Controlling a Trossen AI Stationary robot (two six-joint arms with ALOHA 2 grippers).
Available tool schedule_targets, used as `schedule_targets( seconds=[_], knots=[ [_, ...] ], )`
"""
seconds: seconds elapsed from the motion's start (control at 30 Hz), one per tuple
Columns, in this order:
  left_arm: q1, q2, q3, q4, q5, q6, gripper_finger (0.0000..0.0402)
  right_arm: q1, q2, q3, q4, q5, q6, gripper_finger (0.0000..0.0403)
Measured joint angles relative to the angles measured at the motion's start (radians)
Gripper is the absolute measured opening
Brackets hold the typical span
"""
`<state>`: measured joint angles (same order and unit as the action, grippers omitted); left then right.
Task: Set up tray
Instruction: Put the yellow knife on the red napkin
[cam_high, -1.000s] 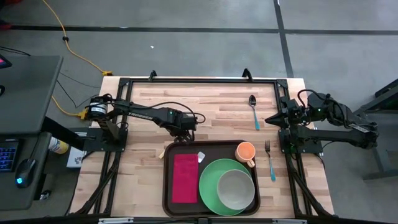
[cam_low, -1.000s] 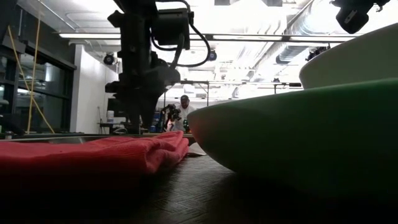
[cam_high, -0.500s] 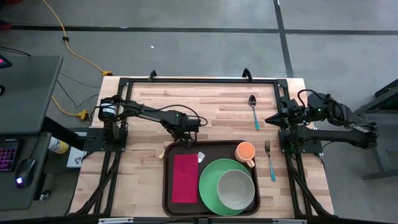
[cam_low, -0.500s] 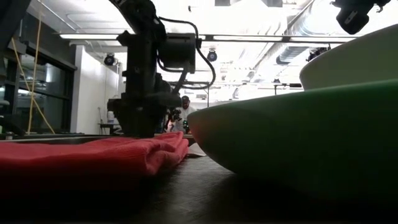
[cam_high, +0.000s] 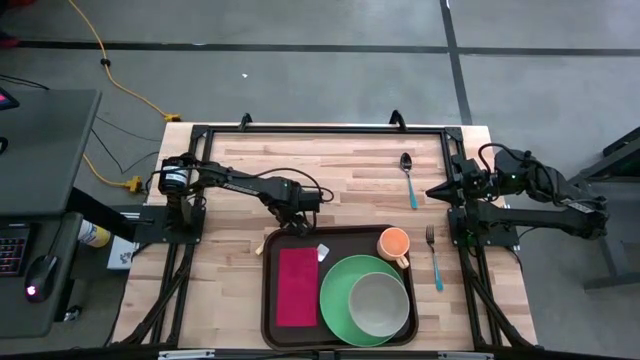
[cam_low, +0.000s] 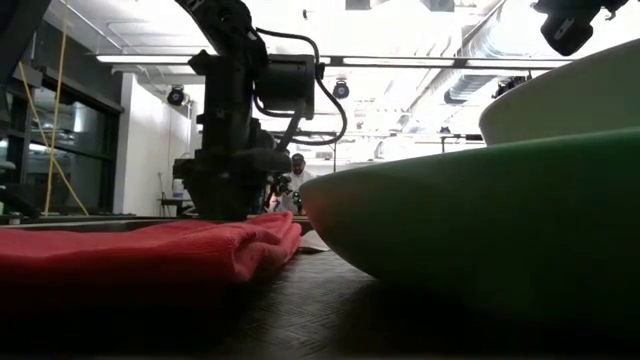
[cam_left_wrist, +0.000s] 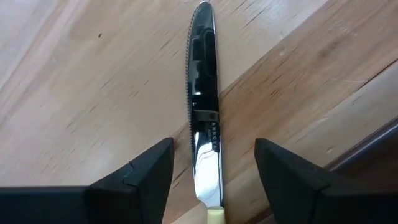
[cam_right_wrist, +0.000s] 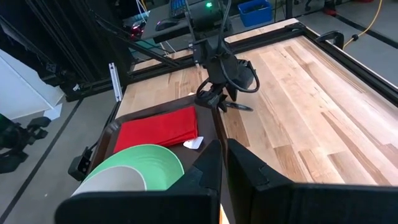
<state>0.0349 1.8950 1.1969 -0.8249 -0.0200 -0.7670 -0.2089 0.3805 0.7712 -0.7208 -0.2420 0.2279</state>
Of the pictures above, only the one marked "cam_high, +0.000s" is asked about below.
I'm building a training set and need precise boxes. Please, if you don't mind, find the black aluminium table frame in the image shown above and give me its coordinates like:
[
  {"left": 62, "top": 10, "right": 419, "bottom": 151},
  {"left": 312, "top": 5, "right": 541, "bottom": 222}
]
[{"left": 107, "top": 112, "right": 539, "bottom": 360}]

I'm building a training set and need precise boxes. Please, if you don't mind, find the black metal stand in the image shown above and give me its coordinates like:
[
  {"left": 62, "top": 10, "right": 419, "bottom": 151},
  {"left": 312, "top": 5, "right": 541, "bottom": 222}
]
[{"left": 549, "top": 124, "right": 640, "bottom": 292}]

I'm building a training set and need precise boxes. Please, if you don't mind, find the white printed box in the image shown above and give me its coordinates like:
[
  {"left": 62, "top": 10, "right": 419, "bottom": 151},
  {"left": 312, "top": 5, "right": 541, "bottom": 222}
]
[{"left": 106, "top": 234, "right": 137, "bottom": 271}]

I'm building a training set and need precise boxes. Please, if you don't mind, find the cream mug orange inside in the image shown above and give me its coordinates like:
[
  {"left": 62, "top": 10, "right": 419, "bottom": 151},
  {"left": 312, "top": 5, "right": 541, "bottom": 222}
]
[{"left": 376, "top": 226, "right": 412, "bottom": 270}]

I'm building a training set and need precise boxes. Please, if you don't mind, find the metal spoon blue handle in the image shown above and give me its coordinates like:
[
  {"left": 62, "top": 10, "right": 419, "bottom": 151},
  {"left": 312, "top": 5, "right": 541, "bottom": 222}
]
[{"left": 399, "top": 151, "right": 420, "bottom": 211}]

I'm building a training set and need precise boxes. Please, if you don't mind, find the grey office desk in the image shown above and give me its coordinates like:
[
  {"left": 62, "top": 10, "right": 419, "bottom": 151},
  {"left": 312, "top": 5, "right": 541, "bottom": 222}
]
[{"left": 0, "top": 88, "right": 104, "bottom": 339}]

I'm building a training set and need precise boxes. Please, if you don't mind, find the white yellow spray can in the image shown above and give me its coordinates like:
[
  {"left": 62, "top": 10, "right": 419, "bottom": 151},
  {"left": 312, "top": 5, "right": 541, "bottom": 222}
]
[{"left": 77, "top": 219, "right": 112, "bottom": 249}]

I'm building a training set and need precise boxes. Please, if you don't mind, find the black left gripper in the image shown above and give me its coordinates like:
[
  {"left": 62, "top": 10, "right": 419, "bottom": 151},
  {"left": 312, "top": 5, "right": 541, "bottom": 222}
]
[{"left": 272, "top": 187, "right": 322, "bottom": 237}]

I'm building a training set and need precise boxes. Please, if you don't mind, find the grey bowl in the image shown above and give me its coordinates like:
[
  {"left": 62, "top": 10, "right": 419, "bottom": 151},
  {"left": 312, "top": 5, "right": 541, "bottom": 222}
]
[{"left": 348, "top": 271, "right": 411, "bottom": 339}]

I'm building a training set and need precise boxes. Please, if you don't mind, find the knife with cream handle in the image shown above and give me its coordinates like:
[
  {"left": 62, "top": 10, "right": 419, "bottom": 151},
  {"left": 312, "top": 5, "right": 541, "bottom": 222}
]
[{"left": 254, "top": 241, "right": 330, "bottom": 263}]

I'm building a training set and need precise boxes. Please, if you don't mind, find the metal fork blue handle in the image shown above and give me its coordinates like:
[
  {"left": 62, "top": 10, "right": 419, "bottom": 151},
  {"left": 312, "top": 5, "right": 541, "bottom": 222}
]
[{"left": 425, "top": 224, "right": 445, "bottom": 293}]

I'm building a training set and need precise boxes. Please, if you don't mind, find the long yellow extension cable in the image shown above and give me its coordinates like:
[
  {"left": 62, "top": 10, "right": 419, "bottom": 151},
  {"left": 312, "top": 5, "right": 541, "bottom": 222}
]
[{"left": 67, "top": 0, "right": 182, "bottom": 124}]

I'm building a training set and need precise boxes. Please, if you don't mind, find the dark brown plastic tray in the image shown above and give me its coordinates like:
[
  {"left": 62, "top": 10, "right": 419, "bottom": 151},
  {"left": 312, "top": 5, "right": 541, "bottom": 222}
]
[{"left": 260, "top": 223, "right": 420, "bottom": 351}]

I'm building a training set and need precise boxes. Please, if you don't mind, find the backlit black keyboard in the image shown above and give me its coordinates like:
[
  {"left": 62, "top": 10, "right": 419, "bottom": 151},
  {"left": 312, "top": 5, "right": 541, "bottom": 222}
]
[{"left": 0, "top": 232, "right": 30, "bottom": 279}]

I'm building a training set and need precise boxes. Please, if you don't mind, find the green plate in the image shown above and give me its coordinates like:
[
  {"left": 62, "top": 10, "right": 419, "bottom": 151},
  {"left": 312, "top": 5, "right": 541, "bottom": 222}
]
[{"left": 319, "top": 254, "right": 411, "bottom": 348}]

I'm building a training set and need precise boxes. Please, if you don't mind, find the thin black floor cable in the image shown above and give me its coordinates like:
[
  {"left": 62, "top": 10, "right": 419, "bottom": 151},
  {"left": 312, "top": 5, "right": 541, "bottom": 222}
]
[{"left": 92, "top": 114, "right": 162, "bottom": 176}]

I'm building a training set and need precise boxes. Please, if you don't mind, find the small pink screen device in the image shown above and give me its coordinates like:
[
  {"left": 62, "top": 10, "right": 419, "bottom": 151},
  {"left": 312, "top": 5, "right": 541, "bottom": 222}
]
[{"left": 0, "top": 87, "right": 21, "bottom": 112}]

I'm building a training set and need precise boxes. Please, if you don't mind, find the red cloth napkin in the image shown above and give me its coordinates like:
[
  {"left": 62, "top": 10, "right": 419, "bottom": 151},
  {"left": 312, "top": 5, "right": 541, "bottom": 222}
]
[{"left": 275, "top": 247, "right": 321, "bottom": 329}]

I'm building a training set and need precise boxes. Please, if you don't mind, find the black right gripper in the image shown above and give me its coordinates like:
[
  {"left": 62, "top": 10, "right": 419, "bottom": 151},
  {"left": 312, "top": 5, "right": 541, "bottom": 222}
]
[{"left": 425, "top": 155, "right": 496, "bottom": 205}]

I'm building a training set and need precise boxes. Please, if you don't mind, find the black computer mouse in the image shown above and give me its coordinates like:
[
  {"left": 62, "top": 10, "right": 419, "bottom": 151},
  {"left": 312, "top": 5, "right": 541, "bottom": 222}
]
[{"left": 23, "top": 254, "right": 60, "bottom": 304}]

